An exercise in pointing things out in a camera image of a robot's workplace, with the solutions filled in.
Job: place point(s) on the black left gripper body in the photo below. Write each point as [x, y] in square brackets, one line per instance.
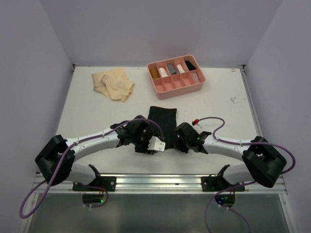
[141, 141]

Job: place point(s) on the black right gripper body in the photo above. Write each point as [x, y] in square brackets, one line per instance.
[182, 145]

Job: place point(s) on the black underwear orange trim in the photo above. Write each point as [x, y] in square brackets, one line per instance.
[166, 119]

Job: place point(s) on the pink underwear cream waistband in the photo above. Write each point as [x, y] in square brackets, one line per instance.
[195, 78]

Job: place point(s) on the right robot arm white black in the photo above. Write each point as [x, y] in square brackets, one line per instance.
[261, 162]

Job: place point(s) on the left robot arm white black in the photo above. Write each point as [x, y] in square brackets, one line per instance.
[56, 161]

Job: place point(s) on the beige underwear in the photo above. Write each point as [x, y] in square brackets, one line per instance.
[114, 84]

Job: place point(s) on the brown rolled underwear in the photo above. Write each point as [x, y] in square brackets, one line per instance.
[154, 73]

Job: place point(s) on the grey rolled underwear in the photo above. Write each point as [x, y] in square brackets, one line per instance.
[172, 69]

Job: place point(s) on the black rolled underwear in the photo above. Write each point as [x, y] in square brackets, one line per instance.
[190, 66]

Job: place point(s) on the pink divided organizer tray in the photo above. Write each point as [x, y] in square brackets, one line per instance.
[177, 84]

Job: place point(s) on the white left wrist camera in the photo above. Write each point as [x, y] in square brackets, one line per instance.
[155, 144]

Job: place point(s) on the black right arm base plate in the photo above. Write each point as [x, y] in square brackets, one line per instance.
[216, 182]

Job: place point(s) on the aluminium table frame rail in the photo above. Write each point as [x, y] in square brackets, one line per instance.
[168, 181]

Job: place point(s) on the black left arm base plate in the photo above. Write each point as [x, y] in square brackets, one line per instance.
[94, 183]

